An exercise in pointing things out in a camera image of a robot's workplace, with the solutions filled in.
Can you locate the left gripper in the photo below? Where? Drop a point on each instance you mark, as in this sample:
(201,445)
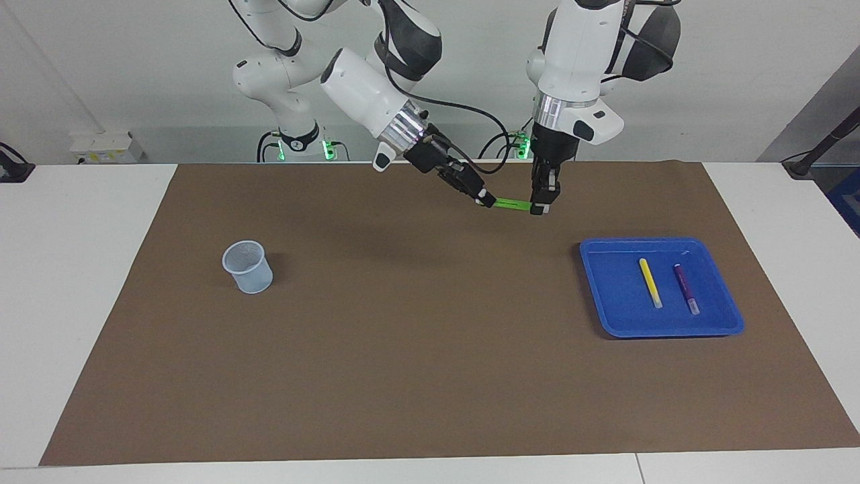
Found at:
(554,142)

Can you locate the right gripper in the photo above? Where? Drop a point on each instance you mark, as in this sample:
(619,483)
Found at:
(430,156)

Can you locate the green pen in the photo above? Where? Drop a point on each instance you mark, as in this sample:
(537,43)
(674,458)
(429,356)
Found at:
(512,202)

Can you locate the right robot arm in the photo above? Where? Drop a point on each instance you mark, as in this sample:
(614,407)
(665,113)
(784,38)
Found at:
(363,84)

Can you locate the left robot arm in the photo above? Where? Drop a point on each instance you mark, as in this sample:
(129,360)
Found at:
(571,54)

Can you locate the yellow pen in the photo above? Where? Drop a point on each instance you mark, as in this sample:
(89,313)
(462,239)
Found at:
(650,282)

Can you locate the blue plastic tray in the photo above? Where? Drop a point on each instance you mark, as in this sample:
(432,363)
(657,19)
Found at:
(625,302)

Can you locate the purple pen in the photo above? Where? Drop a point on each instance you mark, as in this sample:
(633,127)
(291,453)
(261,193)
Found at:
(686,288)

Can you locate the translucent plastic cup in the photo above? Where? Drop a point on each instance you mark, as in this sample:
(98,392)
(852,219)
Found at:
(248,267)

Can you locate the black stand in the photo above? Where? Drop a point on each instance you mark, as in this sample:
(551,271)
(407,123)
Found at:
(15,171)
(816,149)

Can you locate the blue crate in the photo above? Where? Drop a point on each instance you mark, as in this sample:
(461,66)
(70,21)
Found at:
(848,202)

